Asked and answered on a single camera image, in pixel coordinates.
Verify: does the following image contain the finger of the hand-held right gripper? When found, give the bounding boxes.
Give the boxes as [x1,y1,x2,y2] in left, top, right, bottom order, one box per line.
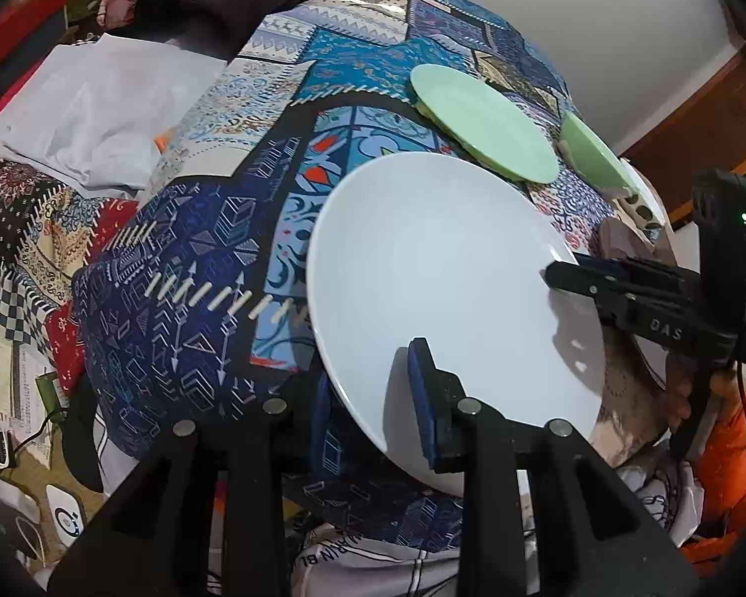
[575,254,700,299]
[544,261,644,327]

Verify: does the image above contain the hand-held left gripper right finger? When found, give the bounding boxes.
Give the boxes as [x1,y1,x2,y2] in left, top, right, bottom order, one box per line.
[407,337,700,597]

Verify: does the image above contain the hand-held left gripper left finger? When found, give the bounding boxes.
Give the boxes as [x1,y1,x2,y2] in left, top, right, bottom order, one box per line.
[46,378,335,597]

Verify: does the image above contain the large white plate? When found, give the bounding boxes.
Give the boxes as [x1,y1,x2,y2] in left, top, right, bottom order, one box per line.
[306,152,607,498]

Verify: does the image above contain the light green bowl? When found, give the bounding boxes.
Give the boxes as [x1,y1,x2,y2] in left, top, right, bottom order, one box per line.
[559,110,641,200]

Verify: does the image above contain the light green plate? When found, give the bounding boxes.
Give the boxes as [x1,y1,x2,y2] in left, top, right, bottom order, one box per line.
[409,64,560,184]

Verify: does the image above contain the person's right hand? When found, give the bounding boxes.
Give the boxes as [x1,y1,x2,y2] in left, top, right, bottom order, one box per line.
[659,348,738,435]

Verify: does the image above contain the white bowl with dark dots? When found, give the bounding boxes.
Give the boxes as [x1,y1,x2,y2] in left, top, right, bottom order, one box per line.
[615,158,675,243]

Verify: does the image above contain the brown wooden door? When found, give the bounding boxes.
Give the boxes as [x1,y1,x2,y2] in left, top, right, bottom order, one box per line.
[618,50,746,225]

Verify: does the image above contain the blue patchwork tablecloth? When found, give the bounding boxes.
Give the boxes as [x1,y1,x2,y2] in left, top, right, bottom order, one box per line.
[0,0,678,554]

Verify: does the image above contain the pile of papers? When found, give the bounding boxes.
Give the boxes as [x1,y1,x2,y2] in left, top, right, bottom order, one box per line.
[0,304,57,467]

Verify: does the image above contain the white folded cloth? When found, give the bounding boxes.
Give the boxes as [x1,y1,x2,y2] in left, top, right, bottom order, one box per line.
[0,31,234,191]

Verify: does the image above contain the red box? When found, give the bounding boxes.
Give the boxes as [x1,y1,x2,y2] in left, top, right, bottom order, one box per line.
[0,0,69,69]

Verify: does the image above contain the white device with ring mark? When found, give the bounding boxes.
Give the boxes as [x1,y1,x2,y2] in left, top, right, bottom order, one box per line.
[43,484,89,542]

